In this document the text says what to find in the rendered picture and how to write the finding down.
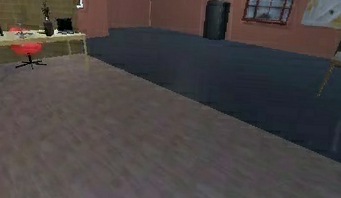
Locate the black cylindrical bin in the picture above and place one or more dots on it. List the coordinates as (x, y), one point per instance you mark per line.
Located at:
(215, 20)

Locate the pale wooden desk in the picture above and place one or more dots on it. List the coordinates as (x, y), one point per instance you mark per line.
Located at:
(32, 38)

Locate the small grey desk item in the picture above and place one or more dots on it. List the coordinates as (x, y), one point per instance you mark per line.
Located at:
(23, 34)

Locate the black laptop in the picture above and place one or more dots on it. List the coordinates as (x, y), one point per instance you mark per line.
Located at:
(64, 25)

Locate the red swivel chair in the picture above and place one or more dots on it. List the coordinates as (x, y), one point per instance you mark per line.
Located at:
(26, 48)

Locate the dark vase with plant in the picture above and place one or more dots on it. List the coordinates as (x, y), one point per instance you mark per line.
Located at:
(48, 25)

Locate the pale wall poster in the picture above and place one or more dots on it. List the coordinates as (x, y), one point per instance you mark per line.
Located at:
(326, 11)

